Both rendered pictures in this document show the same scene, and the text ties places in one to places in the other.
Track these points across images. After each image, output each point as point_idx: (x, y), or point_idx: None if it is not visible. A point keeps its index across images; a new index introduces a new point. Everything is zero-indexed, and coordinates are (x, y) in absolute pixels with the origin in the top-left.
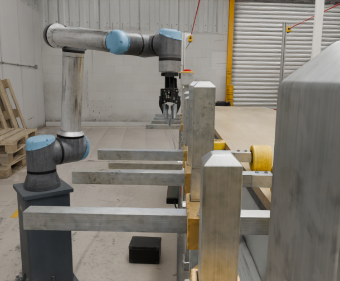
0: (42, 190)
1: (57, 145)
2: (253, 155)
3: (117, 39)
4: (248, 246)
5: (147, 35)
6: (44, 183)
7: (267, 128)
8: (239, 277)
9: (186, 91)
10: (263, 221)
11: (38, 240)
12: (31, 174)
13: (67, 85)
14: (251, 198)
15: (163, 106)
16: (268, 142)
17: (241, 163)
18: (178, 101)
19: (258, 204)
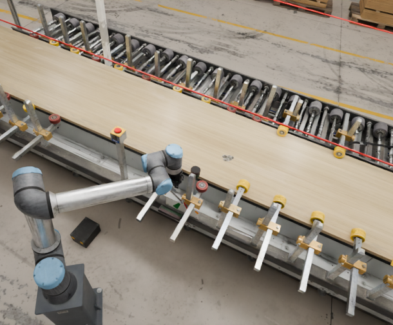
0: (76, 288)
1: (59, 258)
2: (247, 189)
3: (169, 187)
4: None
5: (160, 160)
6: (74, 284)
7: (136, 113)
8: (247, 226)
9: (121, 144)
10: None
11: (87, 306)
12: (63, 292)
13: (44, 220)
14: None
15: None
16: (183, 146)
17: (225, 187)
18: (183, 180)
19: (244, 200)
